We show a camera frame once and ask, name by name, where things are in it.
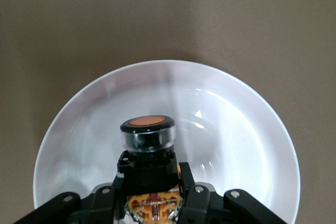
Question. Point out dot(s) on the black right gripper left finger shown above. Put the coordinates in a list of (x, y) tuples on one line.
[(99, 205)]

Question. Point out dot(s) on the orange push-button switch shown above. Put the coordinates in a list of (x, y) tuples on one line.
[(147, 134)]

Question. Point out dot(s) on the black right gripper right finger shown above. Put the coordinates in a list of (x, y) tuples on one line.
[(199, 205)]

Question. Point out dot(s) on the pale pink round plate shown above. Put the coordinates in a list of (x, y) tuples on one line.
[(223, 155)]

